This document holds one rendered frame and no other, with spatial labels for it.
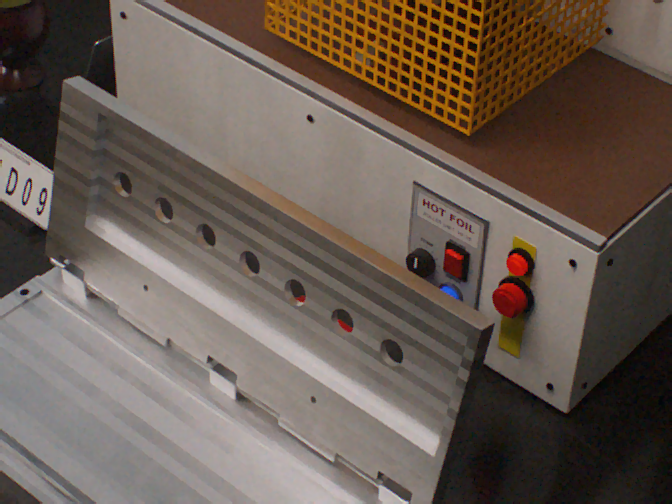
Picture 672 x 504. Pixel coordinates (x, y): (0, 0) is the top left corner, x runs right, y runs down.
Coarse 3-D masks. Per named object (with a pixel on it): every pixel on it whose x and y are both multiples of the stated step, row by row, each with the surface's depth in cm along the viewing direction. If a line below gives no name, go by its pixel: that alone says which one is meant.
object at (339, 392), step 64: (64, 128) 129; (128, 128) 124; (64, 192) 132; (192, 192) 123; (256, 192) 117; (64, 256) 134; (128, 256) 129; (192, 256) 125; (256, 256) 121; (320, 256) 116; (384, 256) 113; (128, 320) 132; (192, 320) 126; (256, 320) 123; (320, 320) 118; (384, 320) 114; (448, 320) 108; (256, 384) 123; (320, 384) 119; (384, 384) 116; (448, 384) 112; (320, 448) 121; (384, 448) 116; (448, 448) 112
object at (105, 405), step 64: (0, 320) 133; (64, 320) 133; (0, 384) 127; (64, 384) 127; (128, 384) 128; (192, 384) 127; (0, 448) 122; (64, 448) 122; (128, 448) 122; (192, 448) 123; (256, 448) 123
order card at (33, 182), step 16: (0, 144) 145; (0, 160) 145; (16, 160) 144; (32, 160) 143; (0, 176) 146; (16, 176) 144; (32, 176) 143; (48, 176) 142; (0, 192) 146; (16, 192) 145; (32, 192) 143; (48, 192) 142; (16, 208) 145; (32, 208) 144; (48, 208) 142
